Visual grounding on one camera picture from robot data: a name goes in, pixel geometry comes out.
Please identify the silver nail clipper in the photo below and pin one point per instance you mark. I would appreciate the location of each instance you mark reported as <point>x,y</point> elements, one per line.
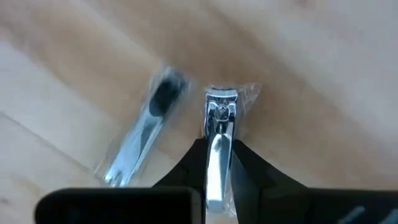
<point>140,140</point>
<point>219,109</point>

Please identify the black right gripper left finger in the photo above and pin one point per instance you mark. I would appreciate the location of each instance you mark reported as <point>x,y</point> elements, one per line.
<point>124,205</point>

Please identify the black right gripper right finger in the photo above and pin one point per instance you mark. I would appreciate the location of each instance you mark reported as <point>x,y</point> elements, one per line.
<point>295,205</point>

